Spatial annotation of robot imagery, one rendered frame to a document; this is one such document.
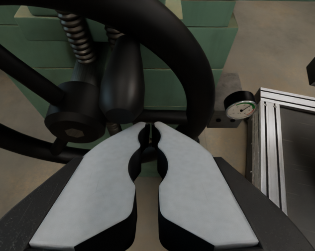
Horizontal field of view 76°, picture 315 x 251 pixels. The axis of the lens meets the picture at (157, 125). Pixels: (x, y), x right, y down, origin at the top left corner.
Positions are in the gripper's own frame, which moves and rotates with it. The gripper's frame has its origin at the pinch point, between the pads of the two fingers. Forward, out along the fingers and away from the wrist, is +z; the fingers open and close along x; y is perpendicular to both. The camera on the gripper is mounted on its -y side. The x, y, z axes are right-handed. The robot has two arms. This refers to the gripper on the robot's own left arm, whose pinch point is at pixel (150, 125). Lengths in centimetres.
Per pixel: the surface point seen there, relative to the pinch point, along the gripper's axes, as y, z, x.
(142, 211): 73, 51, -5
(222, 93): 10.4, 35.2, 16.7
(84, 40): -3.6, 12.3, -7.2
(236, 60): 22, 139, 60
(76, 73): -0.1, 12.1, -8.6
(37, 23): -5.1, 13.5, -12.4
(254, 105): 9.4, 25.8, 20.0
